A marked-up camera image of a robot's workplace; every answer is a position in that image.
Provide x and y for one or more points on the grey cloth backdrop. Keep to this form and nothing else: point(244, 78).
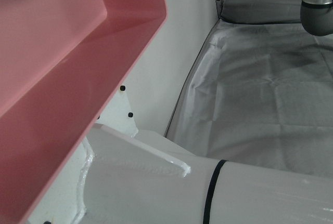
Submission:
point(260, 91)

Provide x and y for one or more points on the right grey UR5e robot arm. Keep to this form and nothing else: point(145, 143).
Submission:
point(317, 18)

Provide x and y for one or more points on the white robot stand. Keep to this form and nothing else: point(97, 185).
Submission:
point(156, 182)

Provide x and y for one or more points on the pink plastic basket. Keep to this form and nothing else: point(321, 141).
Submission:
point(65, 78)

